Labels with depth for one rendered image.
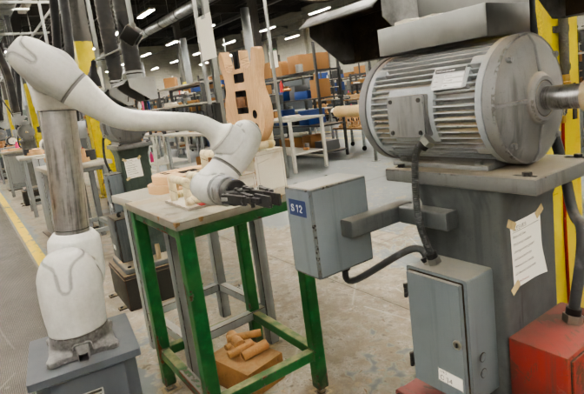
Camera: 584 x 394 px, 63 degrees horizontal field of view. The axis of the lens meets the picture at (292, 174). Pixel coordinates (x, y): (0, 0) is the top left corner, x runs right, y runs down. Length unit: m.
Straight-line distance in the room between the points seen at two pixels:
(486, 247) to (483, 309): 0.12
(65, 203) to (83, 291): 0.30
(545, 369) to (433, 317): 0.22
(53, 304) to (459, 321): 1.00
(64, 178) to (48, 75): 0.33
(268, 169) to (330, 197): 1.00
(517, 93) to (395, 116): 0.25
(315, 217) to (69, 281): 0.71
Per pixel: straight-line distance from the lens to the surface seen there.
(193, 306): 1.82
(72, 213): 1.59
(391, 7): 1.27
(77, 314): 1.43
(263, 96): 1.96
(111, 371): 1.46
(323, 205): 1.01
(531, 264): 1.11
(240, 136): 1.46
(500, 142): 0.96
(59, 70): 1.40
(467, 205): 1.03
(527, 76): 1.00
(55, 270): 1.42
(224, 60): 2.22
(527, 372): 1.11
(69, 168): 1.57
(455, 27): 1.04
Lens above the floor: 1.32
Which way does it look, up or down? 10 degrees down
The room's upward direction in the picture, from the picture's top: 7 degrees counter-clockwise
